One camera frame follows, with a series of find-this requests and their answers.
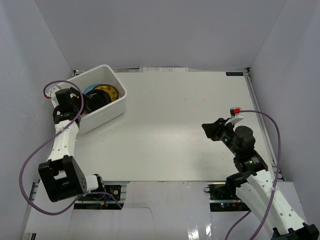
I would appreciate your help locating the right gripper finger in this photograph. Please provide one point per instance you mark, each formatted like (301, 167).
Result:
(211, 126)
(213, 134)

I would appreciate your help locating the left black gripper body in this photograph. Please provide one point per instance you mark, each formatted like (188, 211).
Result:
(81, 99)

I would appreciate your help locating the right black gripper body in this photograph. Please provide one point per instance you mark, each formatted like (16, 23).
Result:
(227, 134)

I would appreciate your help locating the light blue plate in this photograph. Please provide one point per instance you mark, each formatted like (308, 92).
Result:
(93, 90)

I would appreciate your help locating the plain black plate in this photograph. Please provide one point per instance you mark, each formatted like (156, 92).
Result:
(99, 100)

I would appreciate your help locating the yellow patterned plate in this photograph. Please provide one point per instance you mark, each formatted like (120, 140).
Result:
(111, 90)

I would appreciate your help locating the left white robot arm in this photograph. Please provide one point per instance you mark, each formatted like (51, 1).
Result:
(60, 174)

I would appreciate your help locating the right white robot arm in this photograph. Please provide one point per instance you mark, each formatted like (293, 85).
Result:
(253, 184)

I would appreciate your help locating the white plastic bin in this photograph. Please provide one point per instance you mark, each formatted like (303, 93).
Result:
(102, 74)

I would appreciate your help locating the dark label on table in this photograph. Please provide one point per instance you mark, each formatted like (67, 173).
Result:
(234, 74)

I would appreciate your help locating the paper label at back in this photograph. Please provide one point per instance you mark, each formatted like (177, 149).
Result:
(164, 69)

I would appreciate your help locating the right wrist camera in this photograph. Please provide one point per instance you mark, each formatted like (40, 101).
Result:
(236, 116)

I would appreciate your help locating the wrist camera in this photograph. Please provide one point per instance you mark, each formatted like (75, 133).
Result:
(236, 116)
(48, 94)

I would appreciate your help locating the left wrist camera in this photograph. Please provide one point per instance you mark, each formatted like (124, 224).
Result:
(48, 94)

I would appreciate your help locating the aluminium frame rail right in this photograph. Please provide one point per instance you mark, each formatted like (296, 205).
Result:
(270, 149)

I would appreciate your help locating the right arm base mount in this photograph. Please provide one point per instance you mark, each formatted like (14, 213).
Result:
(221, 199)

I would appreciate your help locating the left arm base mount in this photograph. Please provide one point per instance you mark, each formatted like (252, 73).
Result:
(114, 198)

